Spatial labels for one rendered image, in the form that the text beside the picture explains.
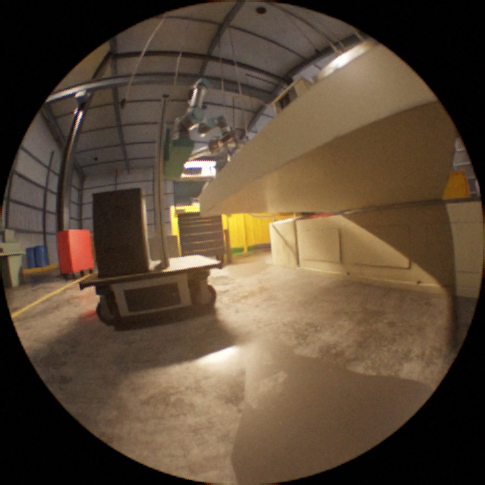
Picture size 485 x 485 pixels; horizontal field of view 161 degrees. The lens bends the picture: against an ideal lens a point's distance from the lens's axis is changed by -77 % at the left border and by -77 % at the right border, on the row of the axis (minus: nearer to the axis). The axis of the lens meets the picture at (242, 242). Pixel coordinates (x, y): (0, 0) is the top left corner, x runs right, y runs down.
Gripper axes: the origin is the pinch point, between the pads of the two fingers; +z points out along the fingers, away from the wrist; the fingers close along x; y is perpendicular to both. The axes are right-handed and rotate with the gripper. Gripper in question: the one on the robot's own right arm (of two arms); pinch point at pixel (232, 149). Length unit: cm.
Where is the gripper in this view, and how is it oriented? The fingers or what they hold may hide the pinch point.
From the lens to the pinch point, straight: 148.3
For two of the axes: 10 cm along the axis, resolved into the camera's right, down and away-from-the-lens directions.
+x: 5.9, 1.1, -8.0
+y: -7.3, 5.0, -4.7
